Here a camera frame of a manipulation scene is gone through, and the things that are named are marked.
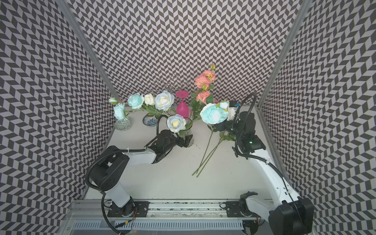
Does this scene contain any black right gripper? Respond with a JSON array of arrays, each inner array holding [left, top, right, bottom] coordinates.
[[209, 114, 244, 139]]

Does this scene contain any clear glass vase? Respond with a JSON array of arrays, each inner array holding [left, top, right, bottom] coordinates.
[[179, 118, 194, 148]]

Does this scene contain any peach pink peony stem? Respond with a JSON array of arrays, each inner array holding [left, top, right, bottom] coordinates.
[[192, 132, 235, 178]]

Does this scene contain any teal and white flower spray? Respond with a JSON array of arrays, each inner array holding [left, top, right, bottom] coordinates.
[[108, 93, 162, 120]]

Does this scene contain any pink ranunculus spray stem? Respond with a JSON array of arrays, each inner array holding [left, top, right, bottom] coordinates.
[[191, 63, 216, 122]]

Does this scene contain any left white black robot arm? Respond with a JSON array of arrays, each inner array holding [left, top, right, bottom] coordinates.
[[85, 115, 193, 217]]

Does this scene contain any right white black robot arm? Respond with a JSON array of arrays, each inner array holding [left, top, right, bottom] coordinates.
[[215, 93, 314, 235]]

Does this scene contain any blue floral ceramic bowl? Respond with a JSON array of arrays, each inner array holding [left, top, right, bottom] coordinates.
[[143, 114, 158, 127]]

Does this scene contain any magenta wine glass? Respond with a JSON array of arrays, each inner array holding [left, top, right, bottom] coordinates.
[[176, 91, 190, 118]]

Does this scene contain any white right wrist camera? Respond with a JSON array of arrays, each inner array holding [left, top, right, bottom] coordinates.
[[227, 100, 240, 121]]

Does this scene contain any aluminium corner frame post right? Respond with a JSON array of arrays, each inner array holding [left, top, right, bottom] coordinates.
[[257, 0, 313, 109]]

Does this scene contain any aluminium corner frame post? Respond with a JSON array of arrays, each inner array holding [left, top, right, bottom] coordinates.
[[55, 0, 120, 99], [257, 0, 313, 109]]

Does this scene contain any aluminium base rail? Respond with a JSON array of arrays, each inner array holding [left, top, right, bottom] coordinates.
[[58, 199, 318, 235]]

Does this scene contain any aluminium corner frame post left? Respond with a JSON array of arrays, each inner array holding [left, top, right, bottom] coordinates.
[[55, 0, 120, 99]]

